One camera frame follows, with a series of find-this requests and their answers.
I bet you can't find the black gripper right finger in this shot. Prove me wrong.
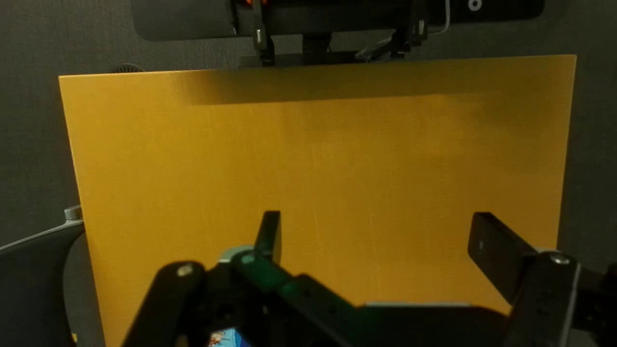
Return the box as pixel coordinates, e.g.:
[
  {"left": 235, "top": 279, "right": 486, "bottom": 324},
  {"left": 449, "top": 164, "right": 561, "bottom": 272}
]
[{"left": 403, "top": 212, "right": 617, "bottom": 347}]

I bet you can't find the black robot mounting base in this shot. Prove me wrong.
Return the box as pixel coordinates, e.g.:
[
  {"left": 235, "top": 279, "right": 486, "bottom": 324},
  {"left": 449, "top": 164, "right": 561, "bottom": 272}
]
[{"left": 129, "top": 0, "right": 546, "bottom": 65}]

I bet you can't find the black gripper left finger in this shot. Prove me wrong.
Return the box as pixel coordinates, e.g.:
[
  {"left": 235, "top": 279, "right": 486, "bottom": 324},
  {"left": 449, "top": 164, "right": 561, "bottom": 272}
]
[{"left": 122, "top": 208, "right": 401, "bottom": 347}]

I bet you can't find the blue cardboard snack box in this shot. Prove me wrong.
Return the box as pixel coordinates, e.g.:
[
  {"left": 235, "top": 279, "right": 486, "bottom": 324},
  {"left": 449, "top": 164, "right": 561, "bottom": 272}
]
[{"left": 208, "top": 327, "right": 249, "bottom": 347}]

